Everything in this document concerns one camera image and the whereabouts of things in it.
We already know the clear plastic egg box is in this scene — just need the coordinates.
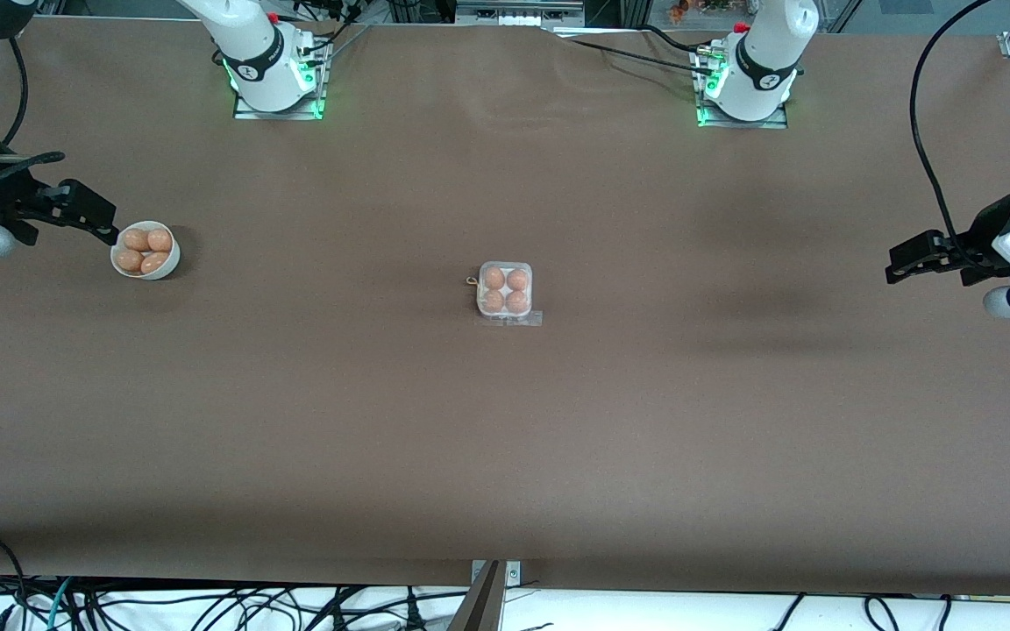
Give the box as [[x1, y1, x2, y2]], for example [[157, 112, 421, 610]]
[[476, 261, 534, 320]]

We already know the white round bowl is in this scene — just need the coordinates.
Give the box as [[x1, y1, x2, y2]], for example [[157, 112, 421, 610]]
[[110, 220, 181, 280]]

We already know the orange background object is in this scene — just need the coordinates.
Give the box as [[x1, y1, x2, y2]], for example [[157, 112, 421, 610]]
[[667, 0, 734, 23]]

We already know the clear tape strip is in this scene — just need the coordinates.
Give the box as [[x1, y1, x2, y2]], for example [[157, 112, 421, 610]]
[[473, 308, 544, 329]]

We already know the grey background device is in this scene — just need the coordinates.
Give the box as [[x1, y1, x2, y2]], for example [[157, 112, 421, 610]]
[[455, 0, 587, 27]]

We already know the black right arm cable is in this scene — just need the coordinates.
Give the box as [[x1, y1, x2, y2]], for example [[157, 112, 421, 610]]
[[0, 35, 29, 148]]

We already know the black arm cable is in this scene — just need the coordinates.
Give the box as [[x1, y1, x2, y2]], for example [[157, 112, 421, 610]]
[[910, 0, 992, 264], [0, 35, 29, 148]]

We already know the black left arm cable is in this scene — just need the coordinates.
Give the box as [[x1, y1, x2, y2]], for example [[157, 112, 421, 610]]
[[910, 0, 992, 264]]

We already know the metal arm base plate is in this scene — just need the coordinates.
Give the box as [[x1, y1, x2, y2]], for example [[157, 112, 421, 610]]
[[233, 39, 328, 121], [696, 48, 790, 130]]

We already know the black base cable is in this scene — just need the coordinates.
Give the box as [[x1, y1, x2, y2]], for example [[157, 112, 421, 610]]
[[568, 37, 716, 76], [641, 25, 716, 59]]

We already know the teal floor cable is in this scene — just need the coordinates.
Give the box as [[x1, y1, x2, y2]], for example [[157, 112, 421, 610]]
[[47, 577, 76, 631]]

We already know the small metal table bracket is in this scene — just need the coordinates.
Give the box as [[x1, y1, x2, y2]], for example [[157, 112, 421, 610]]
[[470, 560, 523, 586]]

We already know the dark camera mount strut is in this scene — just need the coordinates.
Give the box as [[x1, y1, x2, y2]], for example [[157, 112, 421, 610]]
[[447, 561, 506, 631]]

